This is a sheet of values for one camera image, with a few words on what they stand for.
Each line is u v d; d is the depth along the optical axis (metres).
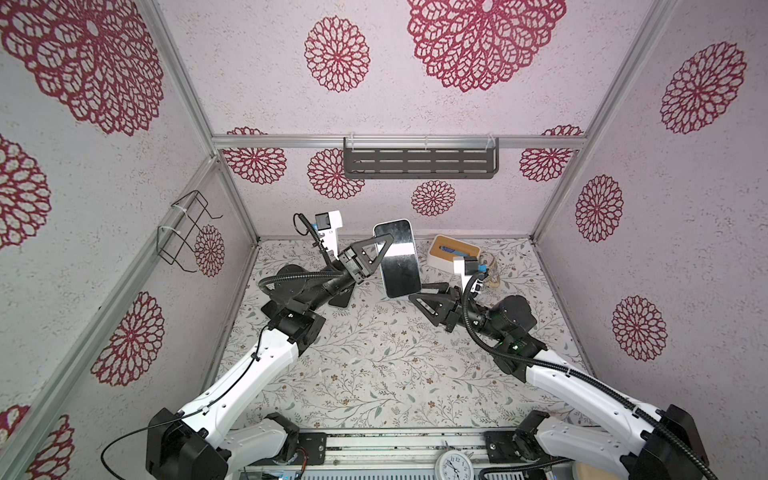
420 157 0.92
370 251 0.56
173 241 0.75
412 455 0.73
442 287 0.62
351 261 0.51
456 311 0.56
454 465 0.69
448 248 1.13
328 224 0.53
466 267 0.56
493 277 1.05
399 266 0.56
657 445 0.40
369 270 0.54
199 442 0.38
